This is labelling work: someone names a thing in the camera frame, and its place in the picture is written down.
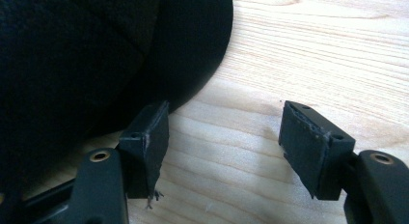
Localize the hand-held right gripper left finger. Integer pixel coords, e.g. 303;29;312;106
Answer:
67;100;171;224

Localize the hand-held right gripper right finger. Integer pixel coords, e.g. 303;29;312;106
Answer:
278;99;409;224

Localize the black cap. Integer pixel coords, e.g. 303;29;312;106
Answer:
0;0;234;199

